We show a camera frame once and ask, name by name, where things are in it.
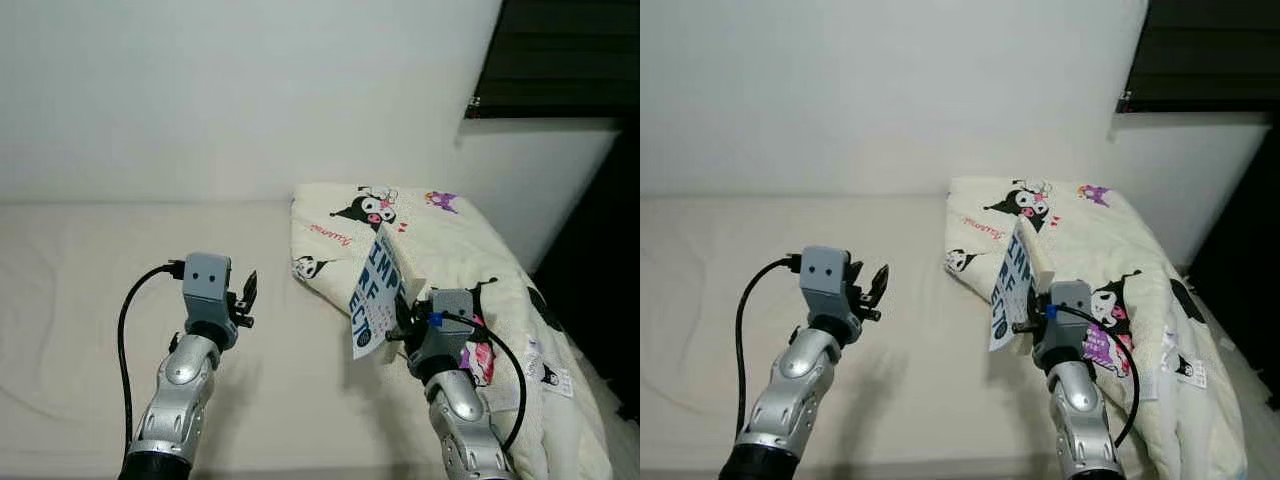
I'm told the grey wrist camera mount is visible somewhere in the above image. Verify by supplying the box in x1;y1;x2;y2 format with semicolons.
420;289;476;366
803;246;856;326
1035;281;1093;366
183;252;236;326

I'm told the bed with beige sheet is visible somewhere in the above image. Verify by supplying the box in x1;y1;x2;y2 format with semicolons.
0;200;561;476
640;192;1191;471

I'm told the black window blind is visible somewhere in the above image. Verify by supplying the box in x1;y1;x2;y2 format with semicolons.
462;0;641;121
1115;0;1280;113

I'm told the white book with blue letters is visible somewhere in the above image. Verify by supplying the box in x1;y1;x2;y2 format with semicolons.
348;225;426;361
988;218;1056;353

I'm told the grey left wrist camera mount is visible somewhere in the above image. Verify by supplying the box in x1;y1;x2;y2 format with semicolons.
183;252;236;326
803;246;856;326

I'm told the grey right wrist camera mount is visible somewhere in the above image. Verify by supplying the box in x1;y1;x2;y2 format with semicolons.
420;289;476;366
1035;281;1093;366

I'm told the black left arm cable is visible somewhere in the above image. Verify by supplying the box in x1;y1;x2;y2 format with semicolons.
733;255;809;436
117;260;189;456

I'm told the cream cartoon print quilt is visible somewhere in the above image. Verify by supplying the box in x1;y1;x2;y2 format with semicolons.
945;176;1251;480
290;182;616;480

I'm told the black cabinet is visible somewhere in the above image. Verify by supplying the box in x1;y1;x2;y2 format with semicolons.
525;115;641;421
1185;110;1280;411

